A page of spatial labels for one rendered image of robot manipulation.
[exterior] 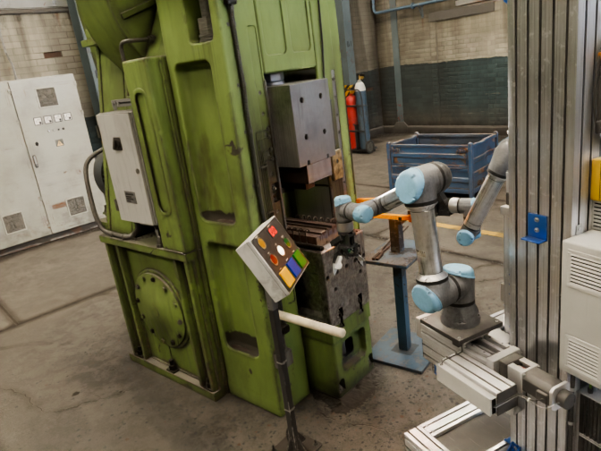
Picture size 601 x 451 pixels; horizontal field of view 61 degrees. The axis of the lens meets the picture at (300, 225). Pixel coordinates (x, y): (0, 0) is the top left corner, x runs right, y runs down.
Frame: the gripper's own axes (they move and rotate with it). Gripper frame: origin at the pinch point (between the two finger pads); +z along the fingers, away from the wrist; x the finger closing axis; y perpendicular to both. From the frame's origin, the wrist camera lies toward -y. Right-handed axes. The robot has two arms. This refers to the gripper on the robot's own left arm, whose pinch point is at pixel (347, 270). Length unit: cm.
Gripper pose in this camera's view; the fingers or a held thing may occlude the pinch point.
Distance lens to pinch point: 236.6
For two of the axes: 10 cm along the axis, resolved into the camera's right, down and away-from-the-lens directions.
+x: 8.8, -2.5, 4.0
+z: 1.3, 9.4, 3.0
